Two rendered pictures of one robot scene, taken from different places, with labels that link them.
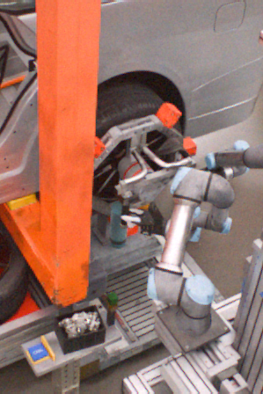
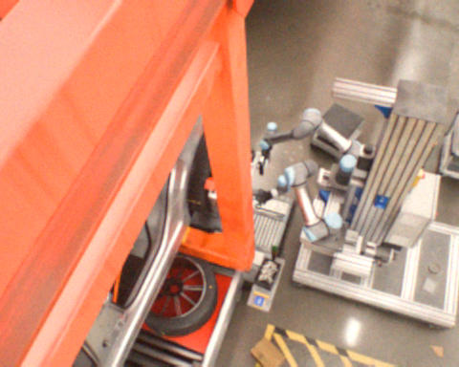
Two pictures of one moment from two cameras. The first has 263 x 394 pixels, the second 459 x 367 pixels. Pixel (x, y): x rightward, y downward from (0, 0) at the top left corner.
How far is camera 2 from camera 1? 1.47 m
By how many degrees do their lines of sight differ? 23
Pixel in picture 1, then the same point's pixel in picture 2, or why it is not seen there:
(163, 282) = (316, 230)
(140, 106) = not seen: hidden behind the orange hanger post
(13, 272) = (207, 271)
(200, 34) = not seen: hidden behind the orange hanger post
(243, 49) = not seen: hidden behind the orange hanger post
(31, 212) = (193, 236)
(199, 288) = (335, 221)
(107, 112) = (206, 161)
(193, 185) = (300, 175)
